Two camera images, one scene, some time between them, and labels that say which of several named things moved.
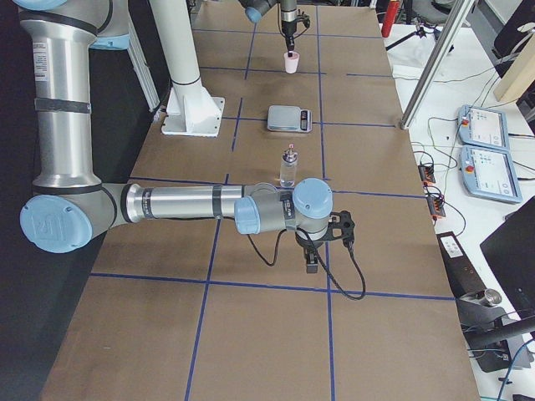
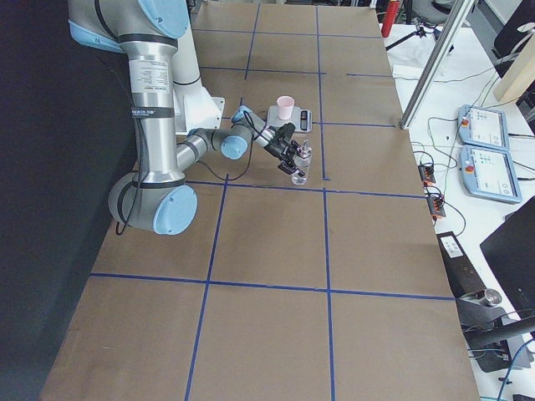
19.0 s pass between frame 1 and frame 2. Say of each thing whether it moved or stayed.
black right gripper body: moved
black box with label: stayed
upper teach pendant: stayed
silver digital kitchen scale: stayed
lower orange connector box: stayed
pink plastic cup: moved
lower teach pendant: stayed
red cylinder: stayed
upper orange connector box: stayed
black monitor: stayed
